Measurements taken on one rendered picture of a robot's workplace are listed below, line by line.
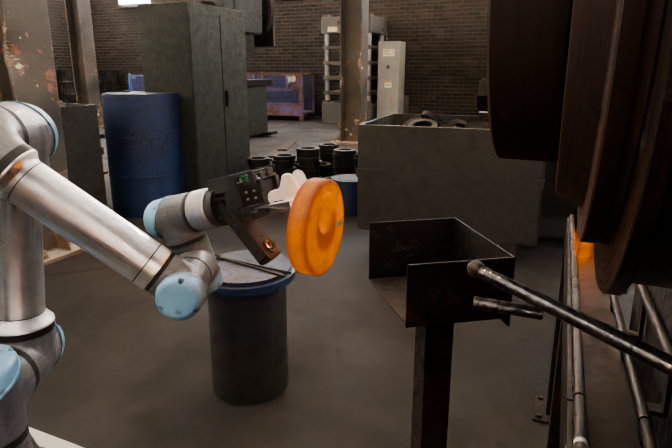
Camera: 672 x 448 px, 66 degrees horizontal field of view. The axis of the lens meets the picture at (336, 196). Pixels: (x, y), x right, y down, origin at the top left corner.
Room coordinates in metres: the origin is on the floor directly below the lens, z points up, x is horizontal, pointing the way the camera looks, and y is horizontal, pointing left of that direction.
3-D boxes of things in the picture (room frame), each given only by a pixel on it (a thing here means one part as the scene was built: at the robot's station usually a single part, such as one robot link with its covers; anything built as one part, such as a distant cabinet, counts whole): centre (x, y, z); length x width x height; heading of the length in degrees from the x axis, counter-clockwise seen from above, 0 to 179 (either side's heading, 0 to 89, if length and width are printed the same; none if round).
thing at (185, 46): (4.16, 1.07, 0.75); 0.70 x 0.48 x 1.50; 156
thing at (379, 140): (3.19, -0.74, 0.39); 1.03 x 0.83 x 0.79; 70
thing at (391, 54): (10.60, -0.59, 1.03); 1.54 x 0.94 x 2.05; 66
